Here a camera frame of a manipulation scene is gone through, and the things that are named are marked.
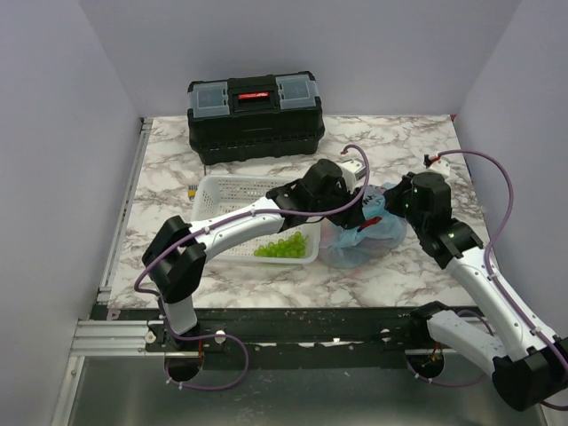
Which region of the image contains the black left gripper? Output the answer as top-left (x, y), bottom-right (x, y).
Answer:
top-left (311, 179), bottom-right (366, 230)

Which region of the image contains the light blue plastic bag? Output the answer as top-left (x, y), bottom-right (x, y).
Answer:
top-left (318, 182), bottom-right (407, 269)

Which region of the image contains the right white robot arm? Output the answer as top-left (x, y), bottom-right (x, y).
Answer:
top-left (384, 172), bottom-right (567, 411)

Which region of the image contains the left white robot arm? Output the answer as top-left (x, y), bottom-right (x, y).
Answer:
top-left (142, 159), bottom-right (369, 351)

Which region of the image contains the green fake grape bunch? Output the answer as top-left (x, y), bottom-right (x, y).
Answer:
top-left (253, 232), bottom-right (307, 258)

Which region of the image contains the white plastic basket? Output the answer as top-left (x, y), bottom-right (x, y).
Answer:
top-left (190, 175), bottom-right (320, 264)

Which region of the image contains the black plastic toolbox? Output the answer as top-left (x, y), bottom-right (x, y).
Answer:
top-left (187, 71), bottom-right (325, 165)

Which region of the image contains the small teal orange tool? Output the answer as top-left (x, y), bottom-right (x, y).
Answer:
top-left (187, 185), bottom-right (198, 200)

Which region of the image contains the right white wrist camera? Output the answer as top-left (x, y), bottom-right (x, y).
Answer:
top-left (423, 154), bottom-right (451, 179)

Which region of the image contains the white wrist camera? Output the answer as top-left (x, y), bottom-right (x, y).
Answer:
top-left (423, 154), bottom-right (451, 179)
top-left (339, 158), bottom-right (367, 185)

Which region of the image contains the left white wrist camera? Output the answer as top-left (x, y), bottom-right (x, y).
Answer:
top-left (339, 158), bottom-right (367, 185)

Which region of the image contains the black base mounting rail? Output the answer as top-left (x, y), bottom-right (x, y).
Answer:
top-left (88, 306), bottom-right (450, 375)

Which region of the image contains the aluminium extrusion rail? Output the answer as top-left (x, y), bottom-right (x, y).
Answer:
top-left (70, 319), bottom-right (163, 357)

